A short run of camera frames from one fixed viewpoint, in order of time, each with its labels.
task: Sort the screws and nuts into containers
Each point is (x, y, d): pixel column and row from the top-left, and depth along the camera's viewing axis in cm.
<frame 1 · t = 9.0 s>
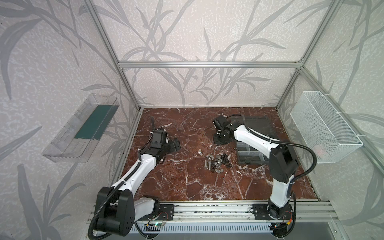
left hand: (174, 144, 87), fingers open
right hand: (216, 140, 91), fingers closed
pile of screws and nuts: (215, 164, 91), point 2 cm above the table

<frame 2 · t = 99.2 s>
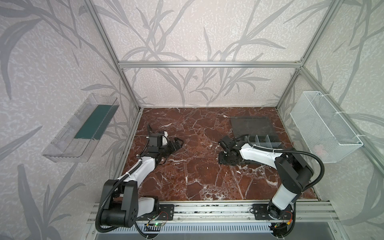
left hand: (179, 144, 87), fingers open
right hand: (220, 160, 91), fingers open
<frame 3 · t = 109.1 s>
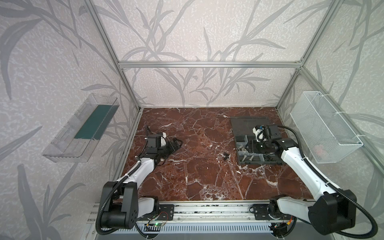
left hand: (178, 145, 87), fingers open
right hand: (249, 145, 83), fingers open
black socket screw: (226, 155, 95), on the table
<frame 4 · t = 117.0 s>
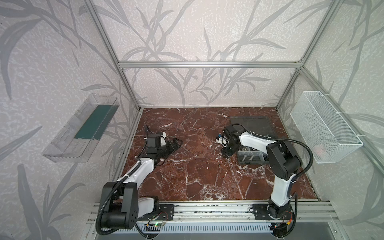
left hand: (178, 144, 87), fingers open
right hand: (224, 152, 96), fingers open
